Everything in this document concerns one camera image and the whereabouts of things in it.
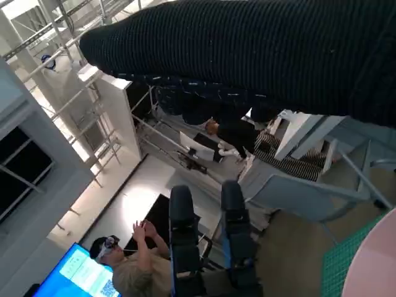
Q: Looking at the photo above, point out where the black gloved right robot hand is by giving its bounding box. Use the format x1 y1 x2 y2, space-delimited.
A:
79 0 396 131

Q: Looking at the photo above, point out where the pink bowl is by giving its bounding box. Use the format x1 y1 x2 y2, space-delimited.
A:
341 213 396 297

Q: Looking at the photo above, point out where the white computer monitor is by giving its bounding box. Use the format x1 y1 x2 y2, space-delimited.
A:
179 131 223 163

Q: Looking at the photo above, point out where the white tall cabinet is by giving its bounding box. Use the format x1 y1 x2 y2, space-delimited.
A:
77 63 146 168

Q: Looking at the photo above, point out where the black office chair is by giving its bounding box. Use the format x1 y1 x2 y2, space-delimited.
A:
220 179 264 297
168 184 214 297

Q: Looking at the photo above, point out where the blue hard hat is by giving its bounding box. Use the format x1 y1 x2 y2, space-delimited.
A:
38 54 58 72

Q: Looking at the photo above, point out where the green cutting mat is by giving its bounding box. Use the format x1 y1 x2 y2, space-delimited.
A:
321 210 387 297

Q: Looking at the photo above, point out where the VR headset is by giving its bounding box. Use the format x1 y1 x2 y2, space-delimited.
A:
98 235 120 259

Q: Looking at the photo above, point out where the blue screen monitor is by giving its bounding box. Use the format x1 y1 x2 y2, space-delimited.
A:
40 243 121 297

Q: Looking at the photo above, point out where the white metal scaffold frame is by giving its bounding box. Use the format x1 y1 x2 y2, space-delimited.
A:
0 0 155 188

